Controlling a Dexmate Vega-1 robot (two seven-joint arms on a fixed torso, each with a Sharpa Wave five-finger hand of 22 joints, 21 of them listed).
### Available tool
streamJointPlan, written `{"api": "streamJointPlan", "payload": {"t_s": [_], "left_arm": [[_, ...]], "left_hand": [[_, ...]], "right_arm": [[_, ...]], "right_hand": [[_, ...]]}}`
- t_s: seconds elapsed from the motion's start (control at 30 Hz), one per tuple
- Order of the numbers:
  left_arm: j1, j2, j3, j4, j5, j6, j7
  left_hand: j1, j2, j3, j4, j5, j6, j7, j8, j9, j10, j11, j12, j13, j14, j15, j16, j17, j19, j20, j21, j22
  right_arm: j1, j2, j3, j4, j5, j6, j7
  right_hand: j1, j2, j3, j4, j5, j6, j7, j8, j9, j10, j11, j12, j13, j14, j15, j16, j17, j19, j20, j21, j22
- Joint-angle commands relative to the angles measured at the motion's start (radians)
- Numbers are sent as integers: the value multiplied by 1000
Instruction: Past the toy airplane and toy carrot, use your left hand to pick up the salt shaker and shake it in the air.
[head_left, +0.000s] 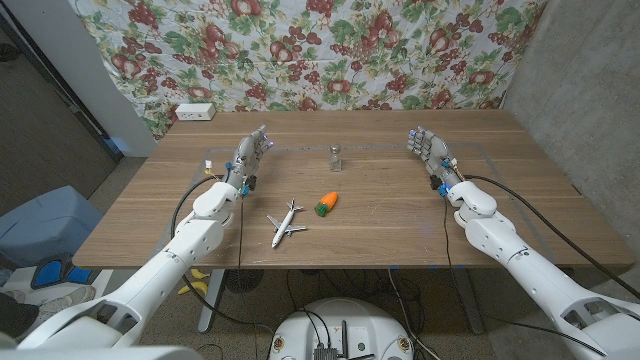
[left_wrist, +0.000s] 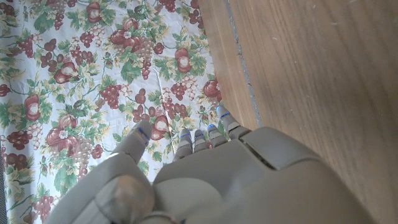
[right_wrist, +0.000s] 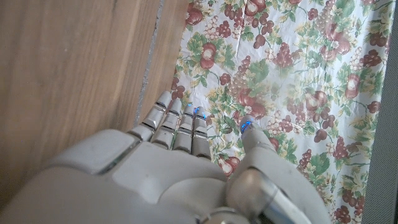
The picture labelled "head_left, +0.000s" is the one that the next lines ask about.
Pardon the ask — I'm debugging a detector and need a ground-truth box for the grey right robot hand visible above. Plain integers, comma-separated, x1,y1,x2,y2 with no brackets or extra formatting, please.
406,125,464,190

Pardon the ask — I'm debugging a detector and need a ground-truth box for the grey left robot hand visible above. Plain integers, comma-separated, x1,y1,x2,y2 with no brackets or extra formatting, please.
226,124,275,194

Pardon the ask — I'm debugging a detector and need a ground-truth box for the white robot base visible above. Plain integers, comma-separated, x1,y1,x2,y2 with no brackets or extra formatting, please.
268,297,415,360

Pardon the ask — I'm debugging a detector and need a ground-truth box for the white toy airplane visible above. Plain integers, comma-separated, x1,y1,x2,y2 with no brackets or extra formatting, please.
266,198,308,249

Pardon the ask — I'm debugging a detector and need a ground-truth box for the orange toy carrot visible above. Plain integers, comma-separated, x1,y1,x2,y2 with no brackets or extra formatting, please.
313,191,339,218

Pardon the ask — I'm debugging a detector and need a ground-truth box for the grey tape outline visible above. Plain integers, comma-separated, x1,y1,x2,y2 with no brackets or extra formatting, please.
189,142,557,266

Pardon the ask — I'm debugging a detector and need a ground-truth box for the white power strip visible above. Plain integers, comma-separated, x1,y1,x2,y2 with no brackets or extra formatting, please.
174,102,217,122

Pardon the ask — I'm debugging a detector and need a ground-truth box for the black round floor fan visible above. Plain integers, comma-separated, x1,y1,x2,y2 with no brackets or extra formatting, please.
224,268,265,294

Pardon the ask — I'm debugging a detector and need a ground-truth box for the floral fruit print backdrop cloth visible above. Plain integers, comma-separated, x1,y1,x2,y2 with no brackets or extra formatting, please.
67,0,549,142

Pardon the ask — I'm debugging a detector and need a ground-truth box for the white table leg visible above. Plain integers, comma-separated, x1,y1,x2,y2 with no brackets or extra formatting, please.
197,268,227,334

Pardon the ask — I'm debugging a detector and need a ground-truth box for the grey table leg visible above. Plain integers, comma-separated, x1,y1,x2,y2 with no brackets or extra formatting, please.
452,267,486,335

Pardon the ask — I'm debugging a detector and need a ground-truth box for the blue plastic bin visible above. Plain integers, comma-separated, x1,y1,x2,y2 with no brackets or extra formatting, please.
0,185,104,269

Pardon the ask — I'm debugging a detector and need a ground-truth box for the blue and black foot pedal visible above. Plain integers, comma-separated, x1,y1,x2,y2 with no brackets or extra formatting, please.
30,253,101,290

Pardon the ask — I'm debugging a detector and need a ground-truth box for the grey sneaker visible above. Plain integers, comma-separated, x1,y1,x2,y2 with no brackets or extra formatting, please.
37,284,97,321

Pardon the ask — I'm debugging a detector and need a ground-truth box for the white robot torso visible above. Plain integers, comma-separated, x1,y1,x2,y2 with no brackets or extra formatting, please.
0,344,204,360

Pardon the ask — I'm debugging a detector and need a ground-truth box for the thin black left wrist cable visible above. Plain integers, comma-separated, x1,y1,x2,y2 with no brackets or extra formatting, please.
236,192,261,360

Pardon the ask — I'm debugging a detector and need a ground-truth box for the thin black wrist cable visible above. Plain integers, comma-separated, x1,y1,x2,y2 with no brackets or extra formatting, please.
441,194,607,357
236,192,261,360

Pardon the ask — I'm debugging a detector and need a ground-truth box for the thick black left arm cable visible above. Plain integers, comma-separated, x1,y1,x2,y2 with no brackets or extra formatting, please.
169,173,275,334

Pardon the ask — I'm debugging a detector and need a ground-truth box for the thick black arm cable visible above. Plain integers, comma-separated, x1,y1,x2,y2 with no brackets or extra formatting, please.
462,173,640,301
169,173,275,334

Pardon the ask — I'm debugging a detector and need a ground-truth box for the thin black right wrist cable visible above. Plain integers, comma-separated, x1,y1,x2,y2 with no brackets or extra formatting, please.
441,194,607,357

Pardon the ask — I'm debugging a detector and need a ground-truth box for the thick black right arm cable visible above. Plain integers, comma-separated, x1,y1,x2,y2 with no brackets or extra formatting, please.
462,173,640,301

